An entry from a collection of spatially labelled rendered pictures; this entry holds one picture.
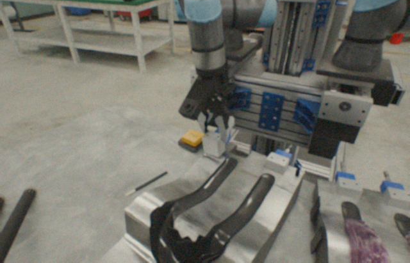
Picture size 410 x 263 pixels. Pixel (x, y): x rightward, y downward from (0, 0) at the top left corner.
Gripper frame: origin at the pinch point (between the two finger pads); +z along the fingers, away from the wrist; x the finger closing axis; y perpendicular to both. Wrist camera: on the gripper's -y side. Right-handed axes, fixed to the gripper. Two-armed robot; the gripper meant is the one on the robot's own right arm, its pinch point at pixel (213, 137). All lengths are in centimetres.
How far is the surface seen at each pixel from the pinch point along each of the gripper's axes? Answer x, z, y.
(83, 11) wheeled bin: 648, 48, 360
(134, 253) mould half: -1.8, 6.1, -33.3
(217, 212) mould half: -12.2, 4.1, -18.0
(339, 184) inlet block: -31.2, 10.5, 8.3
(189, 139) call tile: 15.2, 9.9, 6.1
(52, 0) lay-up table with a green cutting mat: 347, -11, 144
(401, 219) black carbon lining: -44.7, 14.6, 8.1
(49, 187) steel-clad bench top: 37.3, 8.4, -32.1
